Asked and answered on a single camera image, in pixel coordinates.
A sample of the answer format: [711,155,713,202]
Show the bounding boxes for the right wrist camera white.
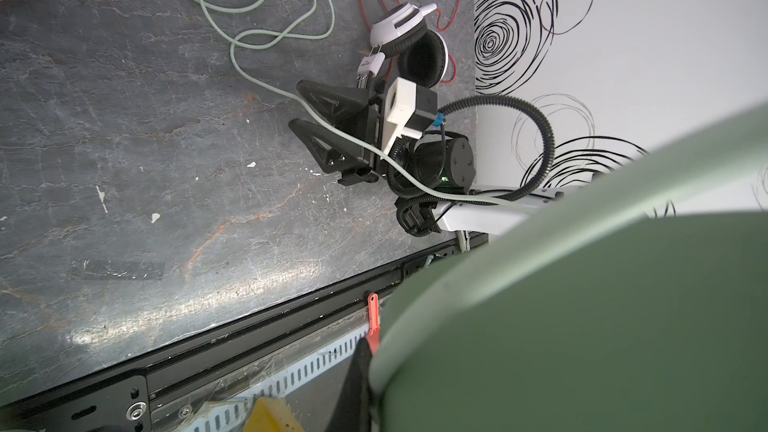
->
[380,77,438,154]

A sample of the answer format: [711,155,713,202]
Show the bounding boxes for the black white headphones red cable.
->
[357,0,462,94]

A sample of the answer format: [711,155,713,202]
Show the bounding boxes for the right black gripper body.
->
[336,88,385,186]

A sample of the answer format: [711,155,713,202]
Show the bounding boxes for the yellow sponge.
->
[243,397,304,432]

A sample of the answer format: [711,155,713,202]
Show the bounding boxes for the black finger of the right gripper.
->
[289,119,372,174]
[296,80,369,128]

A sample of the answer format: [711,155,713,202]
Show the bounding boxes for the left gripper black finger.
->
[326,338,373,432]

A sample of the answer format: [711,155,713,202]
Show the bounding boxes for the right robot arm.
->
[289,79,600,237]

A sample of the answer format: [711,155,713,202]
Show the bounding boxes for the green headphones with cable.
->
[146,0,768,432]

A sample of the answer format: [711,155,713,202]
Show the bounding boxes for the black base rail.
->
[1,239,460,431]

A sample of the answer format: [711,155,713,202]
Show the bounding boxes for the white slotted cable duct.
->
[175,324,369,432]

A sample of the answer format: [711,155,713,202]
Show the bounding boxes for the red dustpan brush handle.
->
[366,293,381,354]

